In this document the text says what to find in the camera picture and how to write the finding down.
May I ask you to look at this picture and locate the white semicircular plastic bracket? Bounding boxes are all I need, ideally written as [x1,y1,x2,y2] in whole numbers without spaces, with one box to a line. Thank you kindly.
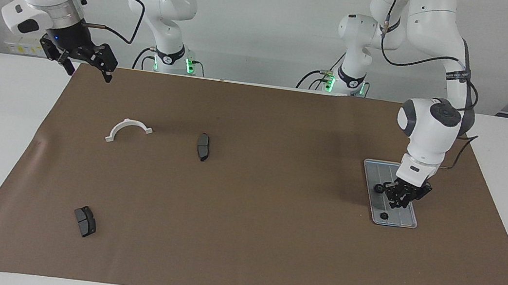
[105,115,155,148]

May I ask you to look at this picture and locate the black base cables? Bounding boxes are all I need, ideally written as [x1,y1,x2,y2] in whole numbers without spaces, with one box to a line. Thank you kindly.
[297,46,345,94]
[132,46,158,72]

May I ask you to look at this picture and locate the black left base cables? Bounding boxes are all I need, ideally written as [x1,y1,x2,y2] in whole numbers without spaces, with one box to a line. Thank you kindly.
[297,46,345,94]

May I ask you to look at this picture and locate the short dark grey brake pad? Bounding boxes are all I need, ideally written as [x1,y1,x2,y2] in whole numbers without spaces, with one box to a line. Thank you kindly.
[71,204,100,240]

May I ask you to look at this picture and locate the silver ribbed metal tray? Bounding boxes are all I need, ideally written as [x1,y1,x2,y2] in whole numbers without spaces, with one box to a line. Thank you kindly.
[356,158,426,230]

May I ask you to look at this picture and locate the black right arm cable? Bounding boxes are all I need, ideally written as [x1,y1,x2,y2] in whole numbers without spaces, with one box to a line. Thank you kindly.
[79,0,147,47]

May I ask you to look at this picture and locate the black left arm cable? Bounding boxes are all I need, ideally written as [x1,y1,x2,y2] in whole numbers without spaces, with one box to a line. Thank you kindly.
[364,0,497,174]

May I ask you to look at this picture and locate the brown paper table mat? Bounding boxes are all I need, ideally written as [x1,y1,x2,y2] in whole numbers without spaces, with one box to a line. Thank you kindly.
[0,49,508,285]

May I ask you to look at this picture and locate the white wall socket box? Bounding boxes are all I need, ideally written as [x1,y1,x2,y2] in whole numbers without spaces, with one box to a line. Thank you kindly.
[3,39,49,58]

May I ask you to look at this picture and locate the long dark grey brake pad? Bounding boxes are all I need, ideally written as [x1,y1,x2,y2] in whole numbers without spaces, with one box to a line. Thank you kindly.
[195,132,213,163]

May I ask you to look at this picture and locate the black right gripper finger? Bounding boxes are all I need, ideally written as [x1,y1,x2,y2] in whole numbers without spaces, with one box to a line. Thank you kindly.
[59,57,77,76]
[94,43,120,84]

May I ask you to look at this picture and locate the black right base cables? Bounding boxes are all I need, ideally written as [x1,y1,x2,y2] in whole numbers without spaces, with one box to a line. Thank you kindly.
[132,46,158,72]

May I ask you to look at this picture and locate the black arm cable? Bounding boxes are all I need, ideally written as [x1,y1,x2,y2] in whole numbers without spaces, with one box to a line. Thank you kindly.
[364,0,497,174]
[79,0,147,47]

